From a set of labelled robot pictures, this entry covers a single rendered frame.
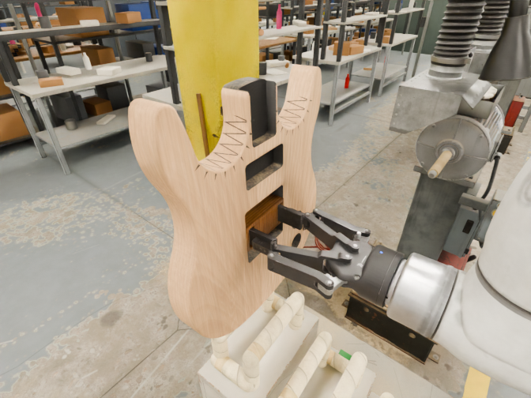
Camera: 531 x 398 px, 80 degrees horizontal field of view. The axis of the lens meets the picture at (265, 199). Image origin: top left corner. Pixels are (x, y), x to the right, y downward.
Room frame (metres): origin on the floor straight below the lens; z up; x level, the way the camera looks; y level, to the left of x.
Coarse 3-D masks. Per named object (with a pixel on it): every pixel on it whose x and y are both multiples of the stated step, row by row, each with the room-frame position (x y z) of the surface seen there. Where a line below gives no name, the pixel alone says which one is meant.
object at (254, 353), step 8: (296, 296) 0.45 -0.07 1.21; (288, 304) 0.43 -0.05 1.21; (296, 304) 0.44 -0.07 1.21; (280, 312) 0.41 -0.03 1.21; (288, 312) 0.41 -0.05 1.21; (296, 312) 0.43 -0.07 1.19; (272, 320) 0.40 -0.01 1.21; (280, 320) 0.39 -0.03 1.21; (288, 320) 0.40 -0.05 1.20; (264, 328) 0.38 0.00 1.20; (272, 328) 0.38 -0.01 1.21; (280, 328) 0.38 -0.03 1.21; (264, 336) 0.36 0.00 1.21; (272, 336) 0.36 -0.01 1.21; (256, 344) 0.34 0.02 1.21; (264, 344) 0.34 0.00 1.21; (272, 344) 0.35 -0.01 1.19; (248, 352) 0.33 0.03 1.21; (256, 352) 0.33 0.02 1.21; (264, 352) 0.33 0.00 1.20; (248, 360) 0.31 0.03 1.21; (256, 360) 0.31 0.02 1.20
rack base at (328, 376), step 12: (324, 372) 0.39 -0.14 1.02; (336, 372) 0.39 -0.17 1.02; (372, 372) 0.39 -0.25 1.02; (312, 384) 0.36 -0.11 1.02; (324, 384) 0.36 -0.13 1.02; (336, 384) 0.36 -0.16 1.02; (360, 384) 0.36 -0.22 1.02; (372, 384) 0.36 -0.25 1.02; (300, 396) 0.33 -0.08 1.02; (312, 396) 0.33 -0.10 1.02; (324, 396) 0.33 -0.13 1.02; (360, 396) 0.33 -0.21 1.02
